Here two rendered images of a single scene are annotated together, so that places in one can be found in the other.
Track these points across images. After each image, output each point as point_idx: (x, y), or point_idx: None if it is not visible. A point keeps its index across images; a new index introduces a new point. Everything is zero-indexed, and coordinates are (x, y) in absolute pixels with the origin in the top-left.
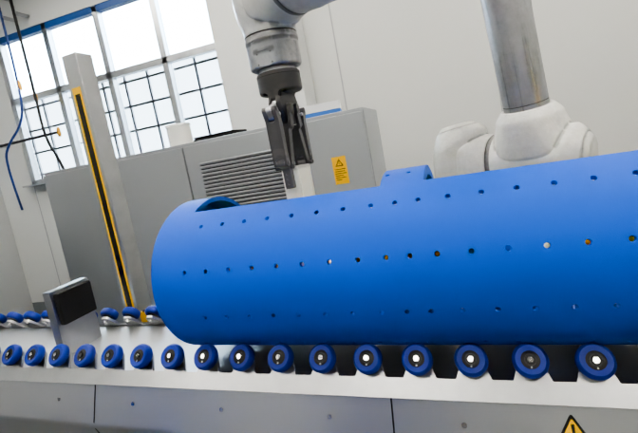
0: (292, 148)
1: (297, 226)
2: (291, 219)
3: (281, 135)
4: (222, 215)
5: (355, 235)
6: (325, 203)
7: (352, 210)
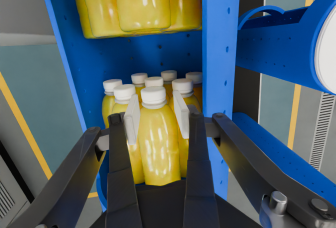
0: (192, 131)
1: (232, 69)
2: (228, 79)
3: (255, 145)
4: (215, 171)
5: None
6: (221, 39)
7: None
